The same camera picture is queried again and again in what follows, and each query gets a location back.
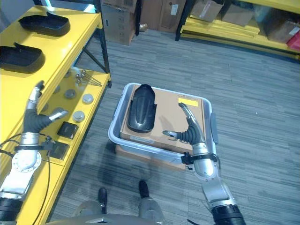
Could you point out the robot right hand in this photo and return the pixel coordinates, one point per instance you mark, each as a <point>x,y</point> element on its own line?
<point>193,133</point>

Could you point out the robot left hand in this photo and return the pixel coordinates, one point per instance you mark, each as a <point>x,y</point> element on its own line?
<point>31,123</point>

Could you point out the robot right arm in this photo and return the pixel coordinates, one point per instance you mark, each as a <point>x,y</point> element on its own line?
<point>211,189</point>

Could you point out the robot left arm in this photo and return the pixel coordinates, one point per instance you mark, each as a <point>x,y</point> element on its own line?
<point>23,161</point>

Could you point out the flat brown cardboard box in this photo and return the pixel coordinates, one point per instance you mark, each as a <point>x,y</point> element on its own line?
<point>168,117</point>

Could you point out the small black square box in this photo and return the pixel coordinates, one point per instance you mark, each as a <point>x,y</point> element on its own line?
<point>68,130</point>
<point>59,151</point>

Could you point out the grey plastic box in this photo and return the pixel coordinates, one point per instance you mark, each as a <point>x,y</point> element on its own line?
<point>117,131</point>

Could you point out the yellow shelf with black posts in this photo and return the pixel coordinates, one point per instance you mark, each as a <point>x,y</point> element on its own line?
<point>70,30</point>

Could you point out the wide brown cardboard box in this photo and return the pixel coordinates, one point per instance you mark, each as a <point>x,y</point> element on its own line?
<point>164,14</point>

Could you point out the plain cardboard box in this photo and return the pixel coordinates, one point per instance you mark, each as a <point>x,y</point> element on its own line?
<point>237,12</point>

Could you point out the tall cardboard box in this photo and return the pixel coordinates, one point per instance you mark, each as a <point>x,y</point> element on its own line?
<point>118,23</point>

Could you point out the cardboard box with white label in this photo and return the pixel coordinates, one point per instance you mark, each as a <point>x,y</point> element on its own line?
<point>280,29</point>

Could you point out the round metal disc weight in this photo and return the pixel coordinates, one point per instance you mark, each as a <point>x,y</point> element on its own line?
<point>78,116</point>
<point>67,75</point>
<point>56,89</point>
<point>87,99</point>
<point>70,94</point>
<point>45,107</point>

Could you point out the yellow label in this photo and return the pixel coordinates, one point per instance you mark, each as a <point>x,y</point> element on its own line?
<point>188,102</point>

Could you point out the black sole-shaped part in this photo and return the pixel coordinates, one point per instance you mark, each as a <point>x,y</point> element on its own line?
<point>141,110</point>
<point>44,24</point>
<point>21,58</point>

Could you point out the metal pin with ball head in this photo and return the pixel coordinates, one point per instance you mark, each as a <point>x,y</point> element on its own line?
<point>83,72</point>
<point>79,81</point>
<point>77,75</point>

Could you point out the robot right dark foot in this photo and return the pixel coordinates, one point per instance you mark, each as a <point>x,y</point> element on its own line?
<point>143,188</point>

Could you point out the robot dark foot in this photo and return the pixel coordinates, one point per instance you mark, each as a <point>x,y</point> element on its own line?
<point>103,198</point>
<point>143,188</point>

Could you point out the robot right silver leg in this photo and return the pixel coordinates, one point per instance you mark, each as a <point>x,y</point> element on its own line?
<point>150,209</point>

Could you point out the robot silver leg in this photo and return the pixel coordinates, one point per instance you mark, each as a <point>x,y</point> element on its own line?
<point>150,209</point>
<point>87,207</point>

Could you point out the robot left silver leg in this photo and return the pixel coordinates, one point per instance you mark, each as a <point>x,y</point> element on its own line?
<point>87,207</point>

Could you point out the robot left dark foot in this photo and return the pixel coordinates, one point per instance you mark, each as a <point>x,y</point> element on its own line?
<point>103,198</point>

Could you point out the yellow storage rack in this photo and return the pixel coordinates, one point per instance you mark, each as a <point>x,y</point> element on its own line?
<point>234,35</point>

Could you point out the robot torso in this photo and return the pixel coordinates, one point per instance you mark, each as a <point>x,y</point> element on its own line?
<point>103,220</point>

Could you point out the red package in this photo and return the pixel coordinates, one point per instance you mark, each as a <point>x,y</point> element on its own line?
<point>294,41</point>

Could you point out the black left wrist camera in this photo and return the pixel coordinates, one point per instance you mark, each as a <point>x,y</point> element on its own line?
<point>48,144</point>

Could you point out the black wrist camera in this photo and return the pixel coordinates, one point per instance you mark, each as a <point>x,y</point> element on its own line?
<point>186,159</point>
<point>48,144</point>

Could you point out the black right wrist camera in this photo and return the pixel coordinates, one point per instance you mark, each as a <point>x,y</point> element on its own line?
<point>186,159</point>

